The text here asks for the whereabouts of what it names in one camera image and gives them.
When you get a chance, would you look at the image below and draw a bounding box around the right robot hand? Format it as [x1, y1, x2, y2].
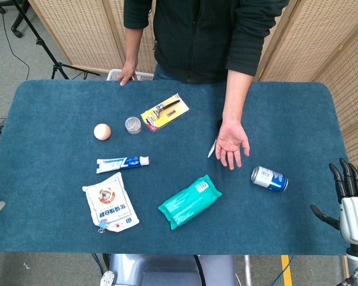
[310, 158, 358, 247]

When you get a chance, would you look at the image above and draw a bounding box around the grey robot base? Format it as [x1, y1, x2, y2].
[100, 253, 238, 286]

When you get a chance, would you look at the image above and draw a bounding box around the blue and silver can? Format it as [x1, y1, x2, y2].
[251, 166, 289, 192]

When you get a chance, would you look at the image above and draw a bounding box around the person in black jacket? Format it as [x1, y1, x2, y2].
[116, 0, 289, 171]

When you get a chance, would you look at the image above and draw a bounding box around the teal wet wipes pack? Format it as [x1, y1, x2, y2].
[158, 174, 223, 231]

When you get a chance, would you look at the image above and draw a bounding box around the blue table cloth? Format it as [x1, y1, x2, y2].
[0, 79, 350, 256]

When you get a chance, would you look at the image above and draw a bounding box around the yellow razor blister pack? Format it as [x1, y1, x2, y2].
[140, 92, 190, 133]

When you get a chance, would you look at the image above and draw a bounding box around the white blue toothpaste tube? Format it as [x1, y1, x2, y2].
[95, 156, 150, 175]

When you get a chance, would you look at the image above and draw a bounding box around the clear round pin container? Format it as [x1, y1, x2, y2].
[125, 116, 143, 135]

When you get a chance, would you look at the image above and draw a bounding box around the white sugar bag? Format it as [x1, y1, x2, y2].
[82, 172, 140, 233]

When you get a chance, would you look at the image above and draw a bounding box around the orange ball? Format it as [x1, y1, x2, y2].
[93, 123, 112, 141]

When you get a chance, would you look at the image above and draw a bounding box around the white plastic basket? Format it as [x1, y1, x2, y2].
[106, 69, 155, 82]

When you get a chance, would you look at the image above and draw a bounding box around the black tripod stand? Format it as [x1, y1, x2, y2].
[0, 0, 101, 80]

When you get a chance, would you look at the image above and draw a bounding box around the black office chair base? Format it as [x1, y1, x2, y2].
[0, 0, 30, 39]

